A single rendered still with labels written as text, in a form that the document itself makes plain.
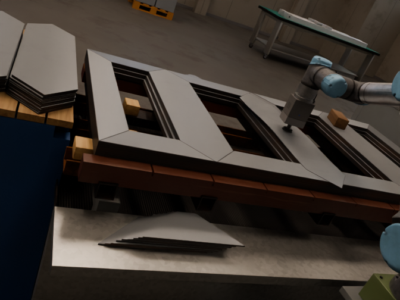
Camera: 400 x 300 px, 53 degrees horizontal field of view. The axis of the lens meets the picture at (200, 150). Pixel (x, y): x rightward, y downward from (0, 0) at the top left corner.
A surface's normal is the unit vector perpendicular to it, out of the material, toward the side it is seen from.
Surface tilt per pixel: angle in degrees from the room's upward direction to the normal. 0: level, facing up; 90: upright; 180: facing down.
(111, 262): 0
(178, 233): 0
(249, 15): 90
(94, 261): 0
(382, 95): 107
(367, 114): 90
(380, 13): 90
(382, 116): 90
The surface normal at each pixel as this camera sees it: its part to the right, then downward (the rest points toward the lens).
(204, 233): 0.35, -0.84
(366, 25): 0.30, 0.52
